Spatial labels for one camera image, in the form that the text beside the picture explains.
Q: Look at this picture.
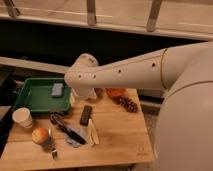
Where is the grey sponge block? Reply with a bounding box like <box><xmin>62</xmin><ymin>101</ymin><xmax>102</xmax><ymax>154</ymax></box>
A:
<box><xmin>51</xmin><ymin>83</ymin><xmax>64</xmax><ymax>97</ymax></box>

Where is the yellow banana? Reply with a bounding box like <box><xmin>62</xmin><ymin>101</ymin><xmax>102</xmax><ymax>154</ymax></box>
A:
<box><xmin>87</xmin><ymin>119</ymin><xmax>99</xmax><ymax>146</ymax></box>

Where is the pine cone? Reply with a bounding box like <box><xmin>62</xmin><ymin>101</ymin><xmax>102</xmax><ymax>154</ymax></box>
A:
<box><xmin>113</xmin><ymin>96</ymin><xmax>138</xmax><ymax>113</ymax></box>

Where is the orange bowl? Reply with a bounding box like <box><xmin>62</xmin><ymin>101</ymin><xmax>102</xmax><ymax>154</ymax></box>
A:
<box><xmin>105</xmin><ymin>88</ymin><xmax>125</xmax><ymax>98</ymax></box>

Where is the black rectangular block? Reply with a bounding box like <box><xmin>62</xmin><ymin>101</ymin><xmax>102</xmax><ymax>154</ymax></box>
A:
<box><xmin>80</xmin><ymin>105</ymin><xmax>92</xmax><ymax>126</ymax></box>

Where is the red yellow apple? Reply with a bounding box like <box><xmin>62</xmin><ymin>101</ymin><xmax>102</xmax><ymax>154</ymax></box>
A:
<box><xmin>32</xmin><ymin>127</ymin><xmax>49</xmax><ymax>145</ymax></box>

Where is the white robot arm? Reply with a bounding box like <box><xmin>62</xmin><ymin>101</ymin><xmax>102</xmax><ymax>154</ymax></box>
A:
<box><xmin>64</xmin><ymin>41</ymin><xmax>213</xmax><ymax>171</ymax></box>

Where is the green plastic tray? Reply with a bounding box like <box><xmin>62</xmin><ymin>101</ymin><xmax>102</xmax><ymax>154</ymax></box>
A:
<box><xmin>12</xmin><ymin>77</ymin><xmax>71</xmax><ymax>113</ymax></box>

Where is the purple bowl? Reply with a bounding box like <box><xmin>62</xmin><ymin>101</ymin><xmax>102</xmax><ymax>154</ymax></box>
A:
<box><xmin>95</xmin><ymin>88</ymin><xmax>103</xmax><ymax>98</ymax></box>

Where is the grey blue cloth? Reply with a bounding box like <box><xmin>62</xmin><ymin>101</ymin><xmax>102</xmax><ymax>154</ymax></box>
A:
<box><xmin>66</xmin><ymin>124</ymin><xmax>87</xmax><ymax>148</ymax></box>

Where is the metal spatula tool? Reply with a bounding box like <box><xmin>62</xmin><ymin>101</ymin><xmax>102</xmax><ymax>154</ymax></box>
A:
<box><xmin>48</xmin><ymin>129</ymin><xmax>58</xmax><ymax>160</ymax></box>

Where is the white paper cup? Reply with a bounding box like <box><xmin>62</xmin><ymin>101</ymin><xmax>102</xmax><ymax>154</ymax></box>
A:
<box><xmin>12</xmin><ymin>107</ymin><xmax>34</xmax><ymax>128</ymax></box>

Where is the wooden table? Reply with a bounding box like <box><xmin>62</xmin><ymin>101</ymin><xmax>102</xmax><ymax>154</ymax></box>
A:
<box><xmin>0</xmin><ymin>95</ymin><xmax>154</xmax><ymax>171</ymax></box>

